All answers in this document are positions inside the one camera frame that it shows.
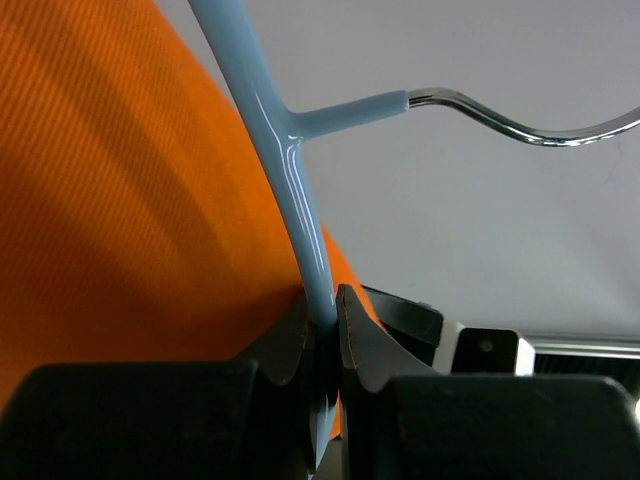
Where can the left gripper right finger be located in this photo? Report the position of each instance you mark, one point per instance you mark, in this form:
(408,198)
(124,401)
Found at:
(403,420)

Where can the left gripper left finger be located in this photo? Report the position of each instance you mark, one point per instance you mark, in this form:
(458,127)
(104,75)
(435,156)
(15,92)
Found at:
(246,418)

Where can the orange trousers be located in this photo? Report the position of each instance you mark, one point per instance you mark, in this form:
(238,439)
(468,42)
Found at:
(137,223)

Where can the light blue hanger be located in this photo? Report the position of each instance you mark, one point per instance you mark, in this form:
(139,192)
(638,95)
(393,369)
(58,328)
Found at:
(278,133)

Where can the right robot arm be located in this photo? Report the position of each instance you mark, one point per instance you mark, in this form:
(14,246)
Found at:
(448,346)

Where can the aluminium mounting rail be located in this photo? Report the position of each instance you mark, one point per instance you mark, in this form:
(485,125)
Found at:
(583,355)

